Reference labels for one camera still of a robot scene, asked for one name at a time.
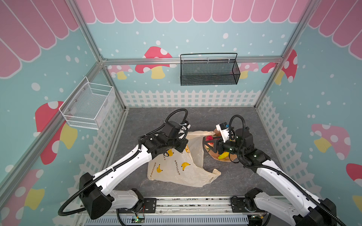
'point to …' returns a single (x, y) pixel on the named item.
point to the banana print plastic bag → (185, 168)
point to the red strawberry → (209, 137)
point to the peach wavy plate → (228, 158)
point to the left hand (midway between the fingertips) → (185, 142)
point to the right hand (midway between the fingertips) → (208, 141)
